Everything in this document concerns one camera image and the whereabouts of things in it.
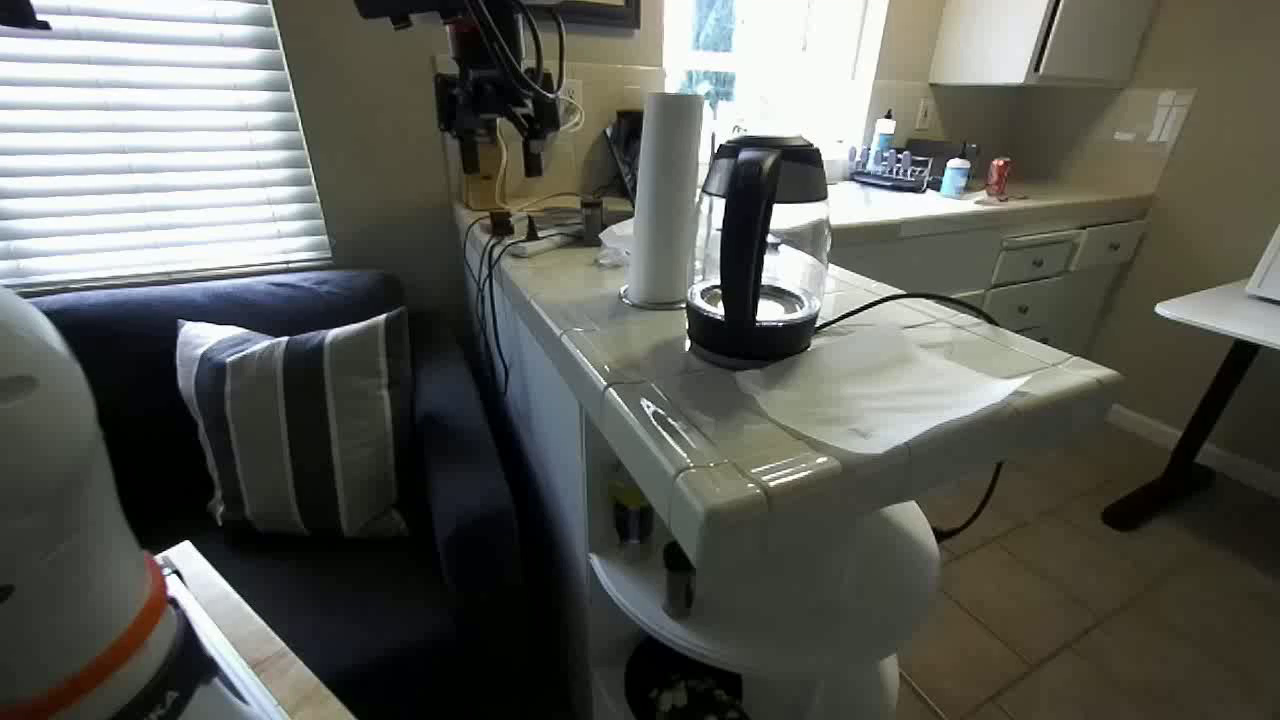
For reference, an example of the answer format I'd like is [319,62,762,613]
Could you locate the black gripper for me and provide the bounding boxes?
[435,13,567,179]

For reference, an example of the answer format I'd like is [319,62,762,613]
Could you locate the white paper towel roll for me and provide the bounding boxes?
[625,87,708,310]

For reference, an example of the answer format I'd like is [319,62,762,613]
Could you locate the white power strip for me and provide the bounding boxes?
[502,227,580,260]

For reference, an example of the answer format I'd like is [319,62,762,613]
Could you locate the small grey cylinder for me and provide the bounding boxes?
[571,197,610,246]

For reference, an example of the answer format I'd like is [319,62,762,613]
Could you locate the bright kitchen window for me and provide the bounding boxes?
[659,0,891,153]

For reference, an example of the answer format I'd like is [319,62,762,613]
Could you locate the black glass electric kettle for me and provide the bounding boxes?
[681,133,835,373]

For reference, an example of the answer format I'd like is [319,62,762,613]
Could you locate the blue white striped pillow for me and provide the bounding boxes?
[173,304,415,542]

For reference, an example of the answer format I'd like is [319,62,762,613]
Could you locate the white window blinds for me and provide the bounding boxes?
[0,0,337,295]

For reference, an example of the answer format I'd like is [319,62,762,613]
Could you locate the small yellow labelled bottle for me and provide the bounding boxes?
[610,475,657,551]

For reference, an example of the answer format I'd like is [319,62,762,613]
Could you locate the navy blue sofa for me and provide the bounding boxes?
[25,262,566,720]

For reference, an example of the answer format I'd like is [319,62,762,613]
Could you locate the dark dish rack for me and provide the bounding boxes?
[851,134,944,193]

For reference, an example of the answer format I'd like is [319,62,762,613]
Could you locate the white paper sheet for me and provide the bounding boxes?
[734,315,1032,463]

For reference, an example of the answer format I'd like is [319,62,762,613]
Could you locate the white upper kitchen cabinet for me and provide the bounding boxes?
[930,0,1161,91]

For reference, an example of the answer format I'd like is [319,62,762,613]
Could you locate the white round corner shelf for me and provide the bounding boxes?
[585,456,944,720]

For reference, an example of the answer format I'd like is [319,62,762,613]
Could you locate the wooden robot mounting table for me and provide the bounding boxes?
[157,534,357,720]

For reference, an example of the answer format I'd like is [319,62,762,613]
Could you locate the white lower kitchen cabinets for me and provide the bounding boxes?
[832,197,1158,355]

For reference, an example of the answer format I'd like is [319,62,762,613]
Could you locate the white desk with black leg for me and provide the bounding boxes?
[1096,277,1280,534]

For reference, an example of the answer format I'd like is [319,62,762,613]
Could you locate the black power strip cable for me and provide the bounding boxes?
[457,206,522,397]

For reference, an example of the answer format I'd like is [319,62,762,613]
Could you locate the dark framed wall picture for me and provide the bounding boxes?
[558,0,643,30]

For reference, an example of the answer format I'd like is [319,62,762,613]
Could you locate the black kettle power cable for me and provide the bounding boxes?
[813,287,1010,542]

